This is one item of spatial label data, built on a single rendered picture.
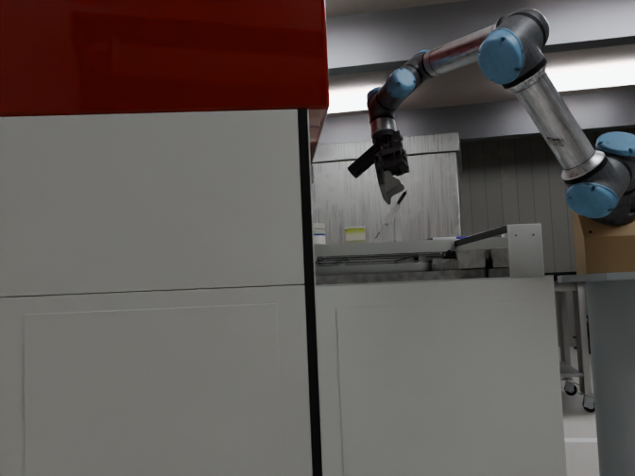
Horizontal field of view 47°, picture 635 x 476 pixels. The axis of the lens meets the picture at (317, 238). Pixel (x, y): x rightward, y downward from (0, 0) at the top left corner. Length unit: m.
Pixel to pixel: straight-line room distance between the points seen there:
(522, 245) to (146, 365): 1.01
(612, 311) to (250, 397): 1.00
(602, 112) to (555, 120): 7.40
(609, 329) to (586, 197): 0.39
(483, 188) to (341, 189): 3.32
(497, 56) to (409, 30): 4.20
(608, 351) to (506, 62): 0.82
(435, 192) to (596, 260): 4.73
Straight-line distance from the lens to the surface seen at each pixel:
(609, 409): 2.12
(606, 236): 2.08
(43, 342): 1.69
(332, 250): 2.44
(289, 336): 1.62
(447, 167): 6.75
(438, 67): 2.11
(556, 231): 9.76
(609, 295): 2.09
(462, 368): 1.89
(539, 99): 1.84
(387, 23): 6.02
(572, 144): 1.88
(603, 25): 6.03
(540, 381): 1.95
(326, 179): 6.87
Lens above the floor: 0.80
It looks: 4 degrees up
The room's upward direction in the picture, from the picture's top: 2 degrees counter-clockwise
